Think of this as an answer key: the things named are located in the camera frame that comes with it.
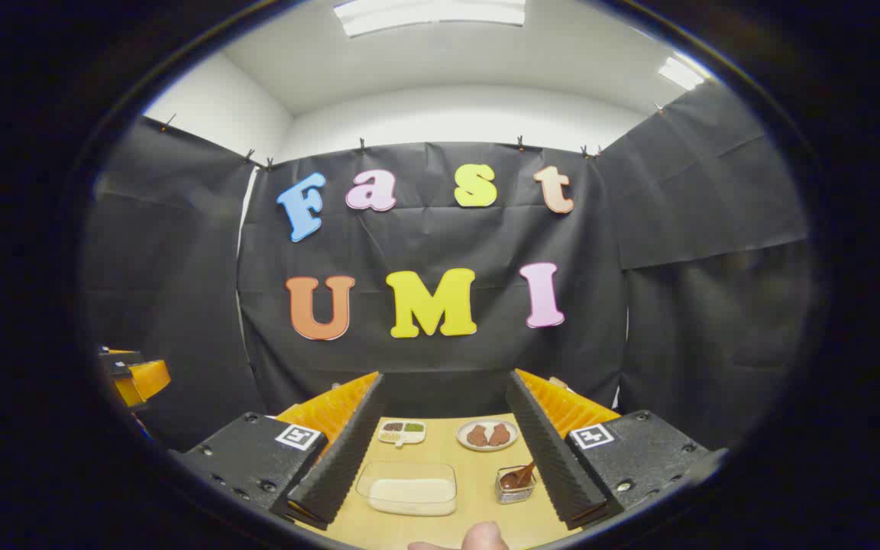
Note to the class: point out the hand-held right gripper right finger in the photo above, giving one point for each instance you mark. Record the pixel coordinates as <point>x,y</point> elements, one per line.
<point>547,451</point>

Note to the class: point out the round white plate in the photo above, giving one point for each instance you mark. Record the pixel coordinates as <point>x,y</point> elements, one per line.
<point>487,448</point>

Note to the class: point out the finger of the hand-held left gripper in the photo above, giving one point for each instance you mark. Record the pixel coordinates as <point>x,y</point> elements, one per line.
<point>146,380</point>

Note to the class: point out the black backdrop cloth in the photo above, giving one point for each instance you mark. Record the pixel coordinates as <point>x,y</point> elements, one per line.
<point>425,248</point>

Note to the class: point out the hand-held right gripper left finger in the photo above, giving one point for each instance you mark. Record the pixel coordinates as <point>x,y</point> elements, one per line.
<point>348,451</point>

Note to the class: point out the white divided condiment dish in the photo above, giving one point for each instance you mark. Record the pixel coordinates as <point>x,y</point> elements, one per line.
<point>402,438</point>

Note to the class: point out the wooden spoon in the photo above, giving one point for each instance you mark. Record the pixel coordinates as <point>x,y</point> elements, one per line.
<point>515,480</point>

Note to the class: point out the ceiling light panel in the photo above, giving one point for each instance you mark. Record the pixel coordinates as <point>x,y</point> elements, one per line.
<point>681,73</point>
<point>428,14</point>

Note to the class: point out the white rice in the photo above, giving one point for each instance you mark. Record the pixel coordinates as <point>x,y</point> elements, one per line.
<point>413,496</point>

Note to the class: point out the clear plastic container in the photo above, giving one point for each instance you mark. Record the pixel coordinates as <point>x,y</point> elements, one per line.
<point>409,473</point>

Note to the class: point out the brown meat piece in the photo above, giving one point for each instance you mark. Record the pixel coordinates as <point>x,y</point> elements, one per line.
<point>477,436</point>
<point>499,435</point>

